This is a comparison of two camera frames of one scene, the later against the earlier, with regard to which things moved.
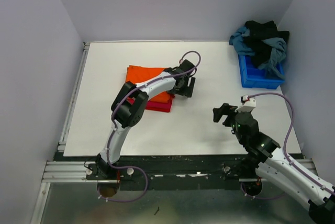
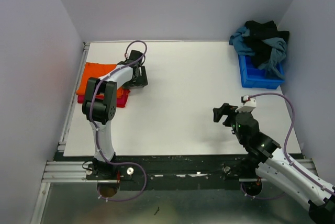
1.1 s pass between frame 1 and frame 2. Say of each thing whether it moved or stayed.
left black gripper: moved
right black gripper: stayed
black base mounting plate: stayed
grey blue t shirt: stayed
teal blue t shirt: stayed
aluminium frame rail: stayed
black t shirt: stayed
